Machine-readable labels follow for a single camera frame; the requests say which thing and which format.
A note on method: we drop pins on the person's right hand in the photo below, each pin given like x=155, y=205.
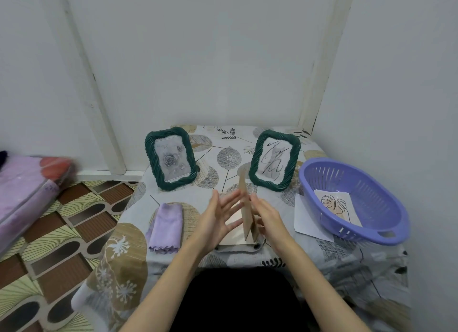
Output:
x=273, y=224

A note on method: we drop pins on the person's left hand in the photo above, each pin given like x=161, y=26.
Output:
x=211, y=228

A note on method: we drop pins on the person's left thumb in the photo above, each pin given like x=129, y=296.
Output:
x=214, y=203

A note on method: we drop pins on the person's right fingers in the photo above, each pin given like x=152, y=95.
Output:
x=259, y=210

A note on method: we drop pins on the person's left forearm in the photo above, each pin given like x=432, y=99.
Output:
x=168, y=288

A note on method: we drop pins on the person's right forearm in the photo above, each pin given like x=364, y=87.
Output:
x=315, y=288

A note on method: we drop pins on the white paper sheet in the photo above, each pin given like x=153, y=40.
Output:
x=309, y=221

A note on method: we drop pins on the folded purple cloth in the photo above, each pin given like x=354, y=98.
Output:
x=165, y=228

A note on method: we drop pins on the paper with leaf drawing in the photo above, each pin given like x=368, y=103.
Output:
x=340, y=206

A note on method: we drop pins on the leaf print tablecloth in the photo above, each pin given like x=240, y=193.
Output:
x=121, y=263

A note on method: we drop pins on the purple plastic basket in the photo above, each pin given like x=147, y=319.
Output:
x=379, y=206

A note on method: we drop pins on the pink bedding in plastic bag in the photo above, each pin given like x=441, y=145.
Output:
x=25, y=195

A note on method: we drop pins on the green frame with line drawing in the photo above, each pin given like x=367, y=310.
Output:
x=274, y=160

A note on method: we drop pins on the green frame with rose picture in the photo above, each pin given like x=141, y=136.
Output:
x=171, y=160

